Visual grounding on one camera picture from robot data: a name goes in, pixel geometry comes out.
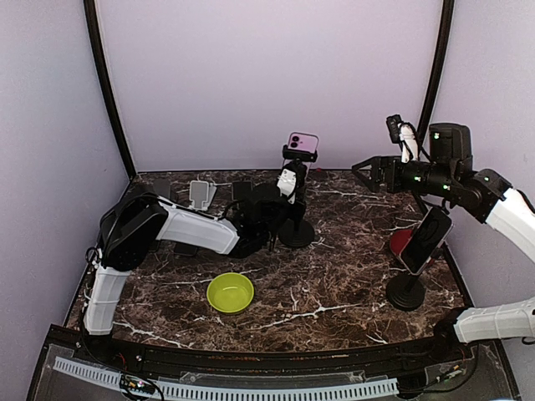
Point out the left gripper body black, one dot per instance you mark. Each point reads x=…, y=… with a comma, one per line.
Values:
x=299, y=215

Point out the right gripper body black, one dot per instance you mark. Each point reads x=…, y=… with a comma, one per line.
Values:
x=399, y=182

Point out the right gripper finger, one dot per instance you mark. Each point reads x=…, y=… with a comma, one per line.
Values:
x=370, y=178
x=371, y=164

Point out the black tall phone stand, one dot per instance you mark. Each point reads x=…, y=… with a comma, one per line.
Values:
x=290, y=234

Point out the black folding phone stand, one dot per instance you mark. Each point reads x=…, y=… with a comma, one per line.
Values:
x=242, y=192

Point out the pink phone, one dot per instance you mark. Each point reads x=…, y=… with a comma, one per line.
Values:
x=301, y=150

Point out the white folding phone stand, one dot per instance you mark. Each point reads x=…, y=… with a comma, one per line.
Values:
x=201, y=194

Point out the green bowl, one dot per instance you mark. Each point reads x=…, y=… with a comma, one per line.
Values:
x=230, y=293

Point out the purple edged phone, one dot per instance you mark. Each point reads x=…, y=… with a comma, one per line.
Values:
x=186, y=250

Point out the grey small phone stand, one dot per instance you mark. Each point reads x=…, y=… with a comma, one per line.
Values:
x=162, y=188

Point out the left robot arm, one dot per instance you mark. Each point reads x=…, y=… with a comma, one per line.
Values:
x=129, y=230

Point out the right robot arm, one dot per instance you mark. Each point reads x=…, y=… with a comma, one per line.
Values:
x=487, y=196

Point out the phone on right stand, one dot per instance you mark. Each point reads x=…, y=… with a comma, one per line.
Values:
x=428, y=235

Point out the black right phone stand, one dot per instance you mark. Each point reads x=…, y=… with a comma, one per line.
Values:
x=405, y=291

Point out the red bowl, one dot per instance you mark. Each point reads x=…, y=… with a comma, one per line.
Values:
x=400, y=238

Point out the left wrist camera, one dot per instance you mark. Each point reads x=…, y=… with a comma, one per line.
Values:
x=288, y=183

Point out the right black corner post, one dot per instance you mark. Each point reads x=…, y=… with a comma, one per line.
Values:
x=437, y=66

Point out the black corner post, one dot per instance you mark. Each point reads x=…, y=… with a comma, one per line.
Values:
x=437, y=66
x=97, y=48

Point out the black front rail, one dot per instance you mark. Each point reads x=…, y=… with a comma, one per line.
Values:
x=403, y=358

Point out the white cable duct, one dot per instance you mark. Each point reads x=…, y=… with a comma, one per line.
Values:
x=196, y=386

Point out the left black corner post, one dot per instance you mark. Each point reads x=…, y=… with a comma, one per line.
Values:
x=97, y=48

